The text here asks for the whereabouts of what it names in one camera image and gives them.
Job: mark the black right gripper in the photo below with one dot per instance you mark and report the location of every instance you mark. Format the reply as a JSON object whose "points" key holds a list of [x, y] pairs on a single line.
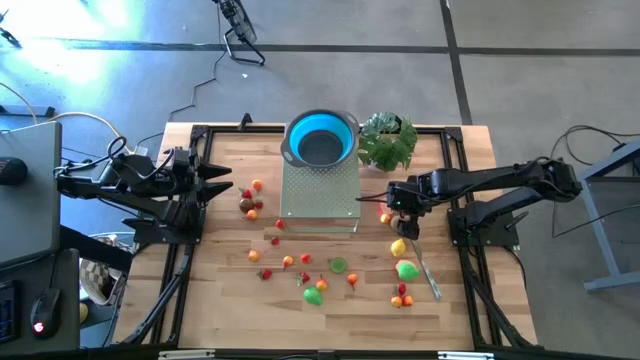
{"points": [[405, 192]]}

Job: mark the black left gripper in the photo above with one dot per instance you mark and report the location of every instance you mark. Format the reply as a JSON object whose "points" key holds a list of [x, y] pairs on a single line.
{"points": [[190, 185]]}

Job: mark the round yellow toy lemon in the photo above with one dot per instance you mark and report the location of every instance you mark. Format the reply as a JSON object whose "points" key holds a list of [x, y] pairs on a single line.
{"points": [[398, 247]]}

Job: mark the small orange toy fruit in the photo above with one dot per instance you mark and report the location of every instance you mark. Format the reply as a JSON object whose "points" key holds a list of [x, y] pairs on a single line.
{"points": [[396, 301], [385, 218]]}

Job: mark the red toy apple half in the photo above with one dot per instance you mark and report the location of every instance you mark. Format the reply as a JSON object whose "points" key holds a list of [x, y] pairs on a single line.
{"points": [[400, 263]]}

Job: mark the toy kiwi half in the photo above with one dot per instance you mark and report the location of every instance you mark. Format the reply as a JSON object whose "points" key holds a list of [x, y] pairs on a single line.
{"points": [[246, 205], [338, 265]]}

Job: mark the blue collapsible colander bowl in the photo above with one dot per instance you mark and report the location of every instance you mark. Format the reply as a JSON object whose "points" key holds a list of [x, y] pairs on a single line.
{"points": [[300, 130]]}

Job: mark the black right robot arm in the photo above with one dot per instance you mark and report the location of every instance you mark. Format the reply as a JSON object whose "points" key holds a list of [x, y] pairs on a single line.
{"points": [[500, 177]]}

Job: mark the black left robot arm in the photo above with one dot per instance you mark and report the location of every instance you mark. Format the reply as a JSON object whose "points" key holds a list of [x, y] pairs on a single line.
{"points": [[100, 187]]}

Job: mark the red orange toy fruit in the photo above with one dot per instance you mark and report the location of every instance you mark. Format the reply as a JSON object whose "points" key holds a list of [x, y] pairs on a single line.
{"points": [[408, 300]]}

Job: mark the silver table knife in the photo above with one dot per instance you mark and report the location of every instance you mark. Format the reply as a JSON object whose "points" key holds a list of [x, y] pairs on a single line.
{"points": [[427, 272]]}

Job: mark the red orange toy persimmon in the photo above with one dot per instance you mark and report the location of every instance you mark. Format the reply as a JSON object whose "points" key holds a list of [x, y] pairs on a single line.
{"points": [[352, 279]]}

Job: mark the potted green plant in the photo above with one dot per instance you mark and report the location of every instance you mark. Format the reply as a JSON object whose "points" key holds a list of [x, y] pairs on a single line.
{"points": [[385, 147]]}

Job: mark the orange yellow toy pear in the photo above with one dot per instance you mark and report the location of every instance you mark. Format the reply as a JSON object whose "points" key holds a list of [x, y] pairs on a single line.
{"points": [[321, 284]]}

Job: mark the orange toy peach with stem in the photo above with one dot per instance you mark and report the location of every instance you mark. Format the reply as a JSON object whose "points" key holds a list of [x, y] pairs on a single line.
{"points": [[288, 261]]}

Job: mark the red toy tomato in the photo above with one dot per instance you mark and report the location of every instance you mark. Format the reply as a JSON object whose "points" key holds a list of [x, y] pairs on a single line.
{"points": [[305, 258]]}

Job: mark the green toy pear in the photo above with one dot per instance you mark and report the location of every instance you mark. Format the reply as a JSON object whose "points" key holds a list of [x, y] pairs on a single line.
{"points": [[313, 295]]}

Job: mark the beige checkered cushion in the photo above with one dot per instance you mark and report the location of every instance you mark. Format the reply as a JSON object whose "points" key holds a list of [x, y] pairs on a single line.
{"points": [[97, 280]]}

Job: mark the black floor fan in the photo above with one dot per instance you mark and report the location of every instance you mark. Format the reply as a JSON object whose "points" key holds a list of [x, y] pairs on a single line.
{"points": [[240, 22]]}

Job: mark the black desk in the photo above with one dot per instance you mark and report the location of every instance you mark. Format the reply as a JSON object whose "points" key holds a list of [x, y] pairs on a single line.
{"points": [[65, 280]]}

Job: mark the small yellow object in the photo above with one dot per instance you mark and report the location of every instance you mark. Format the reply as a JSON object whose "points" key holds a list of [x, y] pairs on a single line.
{"points": [[83, 312]]}

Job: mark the grey desk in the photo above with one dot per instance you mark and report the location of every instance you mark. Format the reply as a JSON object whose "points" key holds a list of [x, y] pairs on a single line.
{"points": [[30, 215]]}

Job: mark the grey floor bar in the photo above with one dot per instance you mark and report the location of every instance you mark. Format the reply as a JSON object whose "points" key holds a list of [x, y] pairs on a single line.
{"points": [[30, 111]]}

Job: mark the black round device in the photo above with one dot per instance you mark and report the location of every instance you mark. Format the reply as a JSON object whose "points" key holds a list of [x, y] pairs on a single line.
{"points": [[11, 171]]}

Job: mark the black computer mouse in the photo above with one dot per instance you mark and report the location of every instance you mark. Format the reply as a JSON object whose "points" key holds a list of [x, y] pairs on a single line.
{"points": [[45, 310]]}

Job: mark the black keyboard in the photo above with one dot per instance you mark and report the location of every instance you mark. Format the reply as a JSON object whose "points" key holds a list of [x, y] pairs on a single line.
{"points": [[7, 315]]}

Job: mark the black tripod leg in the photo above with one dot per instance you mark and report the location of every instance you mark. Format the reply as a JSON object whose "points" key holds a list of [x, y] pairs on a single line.
{"points": [[10, 37]]}

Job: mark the black clamp mount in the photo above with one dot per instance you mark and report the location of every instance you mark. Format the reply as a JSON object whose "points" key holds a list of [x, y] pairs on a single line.
{"points": [[245, 122]]}

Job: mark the black aluminium table frame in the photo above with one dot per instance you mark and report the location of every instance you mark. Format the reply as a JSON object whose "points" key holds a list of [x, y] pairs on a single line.
{"points": [[452, 134]]}

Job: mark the silver metal bracket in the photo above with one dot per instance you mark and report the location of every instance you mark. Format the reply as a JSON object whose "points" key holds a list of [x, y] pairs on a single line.
{"points": [[467, 356], [187, 355]]}

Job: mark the blue grey table frame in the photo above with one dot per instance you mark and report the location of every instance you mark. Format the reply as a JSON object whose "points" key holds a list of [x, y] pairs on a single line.
{"points": [[604, 235]]}

